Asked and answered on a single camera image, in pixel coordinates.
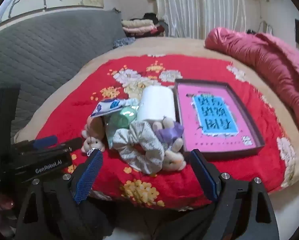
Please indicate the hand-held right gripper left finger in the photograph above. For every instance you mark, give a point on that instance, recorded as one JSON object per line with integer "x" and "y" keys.
{"x": 88, "y": 177}

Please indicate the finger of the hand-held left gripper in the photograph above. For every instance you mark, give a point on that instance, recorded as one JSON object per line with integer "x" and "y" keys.
{"x": 73, "y": 143}
{"x": 45, "y": 140}

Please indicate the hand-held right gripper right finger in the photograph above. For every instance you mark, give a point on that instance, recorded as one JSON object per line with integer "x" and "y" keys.
{"x": 204, "y": 177}

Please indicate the green floral tissue pack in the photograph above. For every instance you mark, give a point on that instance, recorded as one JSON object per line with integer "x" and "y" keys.
{"x": 119, "y": 120}

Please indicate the brown box with pink inside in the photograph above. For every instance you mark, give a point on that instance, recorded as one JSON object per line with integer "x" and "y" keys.
{"x": 189, "y": 120}

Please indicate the white patterned scrunchie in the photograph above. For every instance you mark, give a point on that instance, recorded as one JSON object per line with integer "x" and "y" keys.
{"x": 139, "y": 135}

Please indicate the person's left hand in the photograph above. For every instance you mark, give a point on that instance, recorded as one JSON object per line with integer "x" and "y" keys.
{"x": 4, "y": 202}

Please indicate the beige rabbit plush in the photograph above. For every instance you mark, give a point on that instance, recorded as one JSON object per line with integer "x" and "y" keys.
{"x": 93, "y": 142}

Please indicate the rabbit plush with purple bow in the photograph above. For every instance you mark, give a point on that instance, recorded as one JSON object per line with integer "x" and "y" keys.
{"x": 173, "y": 158}

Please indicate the blue and white packet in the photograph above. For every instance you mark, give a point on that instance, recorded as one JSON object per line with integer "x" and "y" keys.
{"x": 107, "y": 107}

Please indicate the white toilet paper roll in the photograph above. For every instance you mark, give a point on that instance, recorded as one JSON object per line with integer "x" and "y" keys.
{"x": 157, "y": 102}

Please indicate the grey quilted headboard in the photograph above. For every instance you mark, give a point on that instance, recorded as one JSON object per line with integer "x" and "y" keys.
{"x": 52, "y": 50}

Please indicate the red floral blanket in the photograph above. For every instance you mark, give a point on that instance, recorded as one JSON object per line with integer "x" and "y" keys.
{"x": 207, "y": 67}

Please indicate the blue patterned cloth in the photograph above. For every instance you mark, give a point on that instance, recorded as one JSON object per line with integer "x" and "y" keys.
{"x": 123, "y": 42}

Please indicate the beige blanket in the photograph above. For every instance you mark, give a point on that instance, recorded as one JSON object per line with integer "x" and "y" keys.
{"x": 164, "y": 45}

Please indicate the stack of folded clothes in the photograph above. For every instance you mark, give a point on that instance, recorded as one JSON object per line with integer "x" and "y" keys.
{"x": 139, "y": 26}

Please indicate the pink quilt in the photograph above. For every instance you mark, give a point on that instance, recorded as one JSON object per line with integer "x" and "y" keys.
{"x": 264, "y": 55}

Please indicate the white bag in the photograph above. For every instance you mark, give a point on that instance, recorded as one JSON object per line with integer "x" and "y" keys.
{"x": 264, "y": 28}

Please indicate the white curtain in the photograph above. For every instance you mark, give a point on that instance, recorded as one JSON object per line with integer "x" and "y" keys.
{"x": 197, "y": 5}

